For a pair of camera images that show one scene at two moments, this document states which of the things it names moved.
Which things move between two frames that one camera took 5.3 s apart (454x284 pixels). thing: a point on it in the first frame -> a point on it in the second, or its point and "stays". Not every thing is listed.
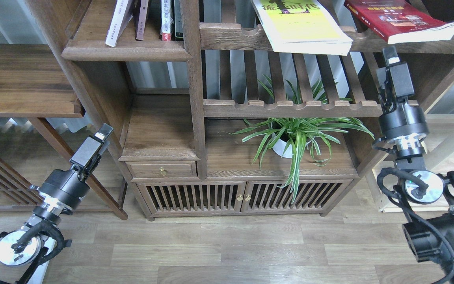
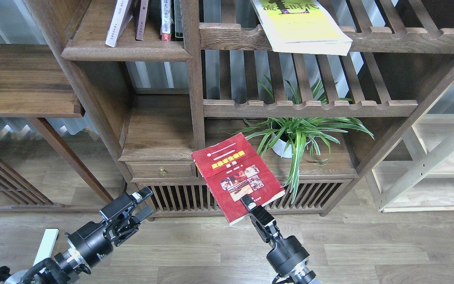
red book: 398,21 -> 232,168
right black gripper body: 404,125 -> 287,253
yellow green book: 302,27 stays
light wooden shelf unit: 413,184 stays
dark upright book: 179,21 stays
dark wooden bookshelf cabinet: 264,107 stays
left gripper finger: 89,155 -> 123,202
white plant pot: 279,147 stays
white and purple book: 122,14 stays
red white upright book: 166,21 stays
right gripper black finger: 399,73 -> 263,223
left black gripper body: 62,191 -> 93,242
